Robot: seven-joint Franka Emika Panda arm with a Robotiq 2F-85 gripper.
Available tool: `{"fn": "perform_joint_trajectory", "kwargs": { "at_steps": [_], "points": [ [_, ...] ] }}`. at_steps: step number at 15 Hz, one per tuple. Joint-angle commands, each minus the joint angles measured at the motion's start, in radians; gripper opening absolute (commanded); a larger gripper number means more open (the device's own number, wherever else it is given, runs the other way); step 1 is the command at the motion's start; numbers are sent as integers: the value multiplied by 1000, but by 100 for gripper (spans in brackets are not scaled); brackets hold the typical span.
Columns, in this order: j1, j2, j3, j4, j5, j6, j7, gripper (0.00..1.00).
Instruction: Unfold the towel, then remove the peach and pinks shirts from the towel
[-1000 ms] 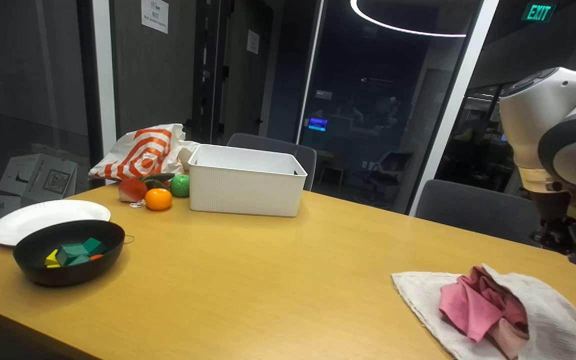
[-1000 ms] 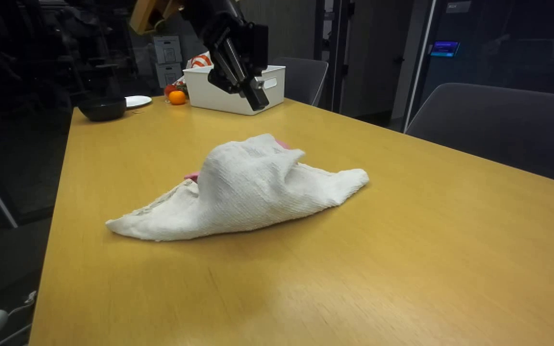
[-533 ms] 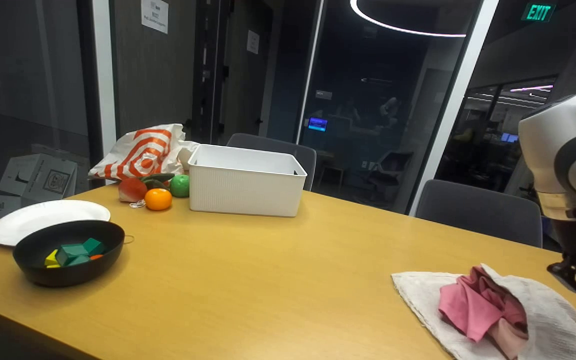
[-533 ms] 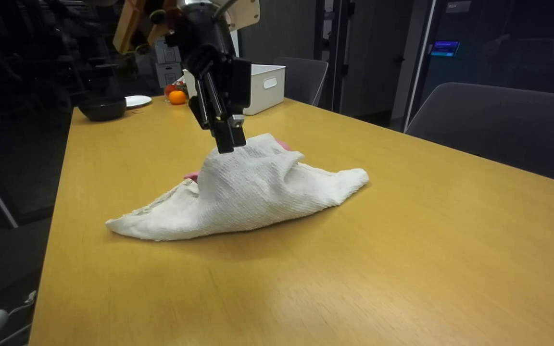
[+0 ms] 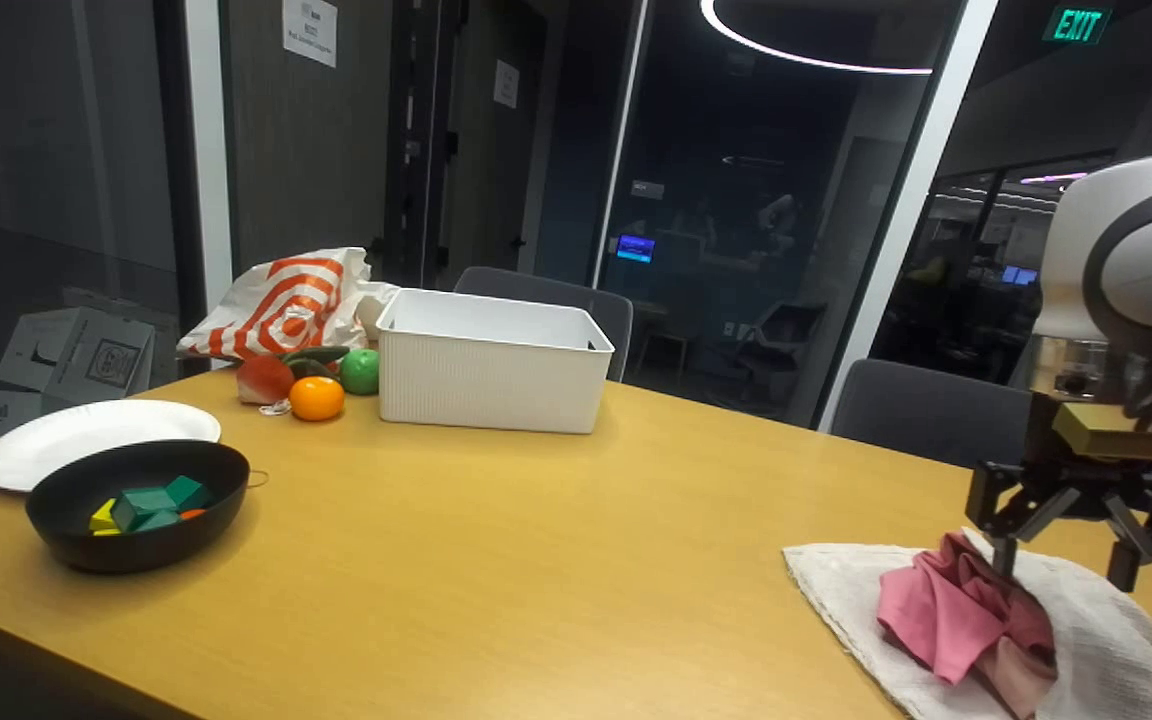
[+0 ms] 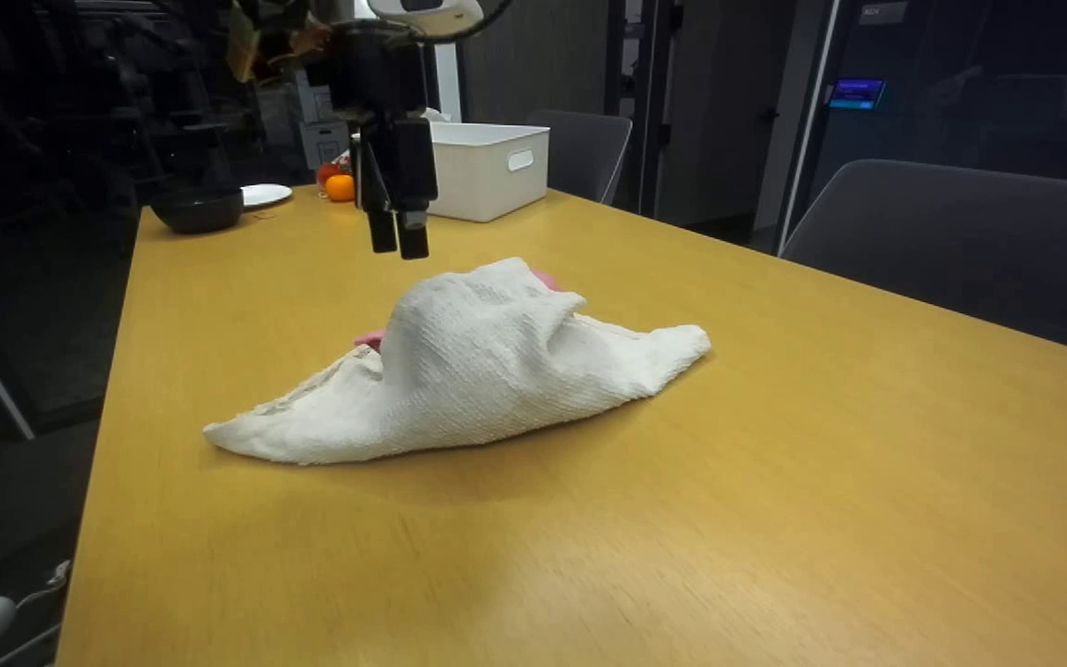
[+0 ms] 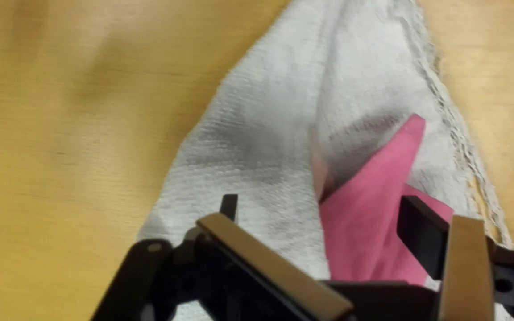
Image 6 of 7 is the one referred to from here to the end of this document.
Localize white knitted towel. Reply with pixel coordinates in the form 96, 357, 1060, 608
203, 257, 713, 467

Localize grey chair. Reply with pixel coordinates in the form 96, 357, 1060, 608
778, 158, 1067, 364
523, 108, 634, 206

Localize white plastic storage bin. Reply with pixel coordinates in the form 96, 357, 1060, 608
421, 120, 552, 224

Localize blue lit wall screen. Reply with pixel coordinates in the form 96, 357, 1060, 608
829, 78, 887, 111

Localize potted plant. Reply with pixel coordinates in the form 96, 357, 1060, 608
224, 0, 335, 86

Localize pink shirt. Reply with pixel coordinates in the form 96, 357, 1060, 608
354, 270, 563, 352

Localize white plate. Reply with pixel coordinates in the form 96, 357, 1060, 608
240, 182, 295, 209

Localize stack of white boxes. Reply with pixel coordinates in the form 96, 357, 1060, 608
295, 67, 353, 171

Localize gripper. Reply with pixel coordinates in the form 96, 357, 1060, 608
327, 20, 439, 261

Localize black bowl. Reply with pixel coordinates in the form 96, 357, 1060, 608
151, 187, 245, 236

